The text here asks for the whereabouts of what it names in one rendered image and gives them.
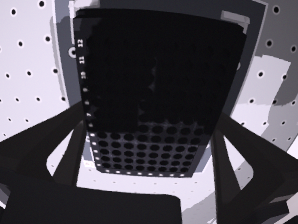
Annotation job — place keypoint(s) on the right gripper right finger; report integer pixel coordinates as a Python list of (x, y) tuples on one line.
[(275, 172)]

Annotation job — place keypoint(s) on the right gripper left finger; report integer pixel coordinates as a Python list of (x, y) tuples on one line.
[(27, 152)]

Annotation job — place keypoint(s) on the black well plate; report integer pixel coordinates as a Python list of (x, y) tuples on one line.
[(131, 144)]

